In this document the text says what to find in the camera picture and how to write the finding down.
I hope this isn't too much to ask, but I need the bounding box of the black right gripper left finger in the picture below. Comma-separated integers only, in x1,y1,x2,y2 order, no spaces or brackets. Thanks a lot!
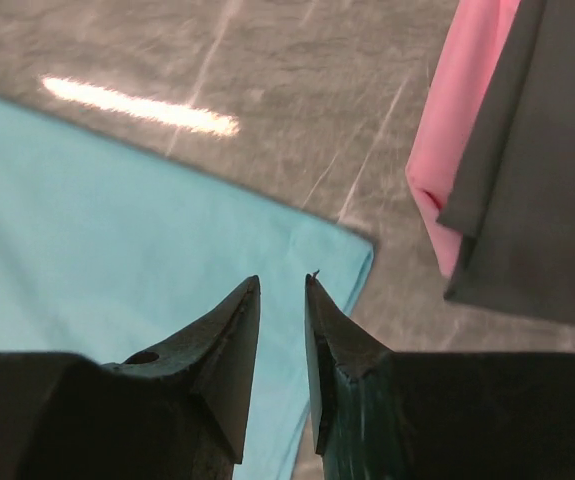
0,276,260,479

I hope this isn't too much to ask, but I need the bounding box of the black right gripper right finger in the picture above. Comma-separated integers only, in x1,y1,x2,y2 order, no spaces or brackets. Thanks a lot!
305,275,575,479

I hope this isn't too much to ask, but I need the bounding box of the mint green polo shirt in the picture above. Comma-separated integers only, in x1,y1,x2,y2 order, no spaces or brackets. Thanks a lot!
0,99,374,479

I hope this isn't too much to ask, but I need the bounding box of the folded dark grey t shirt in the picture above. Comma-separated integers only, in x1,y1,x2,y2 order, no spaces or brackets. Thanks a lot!
439,1,575,324

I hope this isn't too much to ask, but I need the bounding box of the folded pink t shirt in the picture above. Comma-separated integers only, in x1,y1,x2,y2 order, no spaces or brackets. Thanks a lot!
405,0,519,278

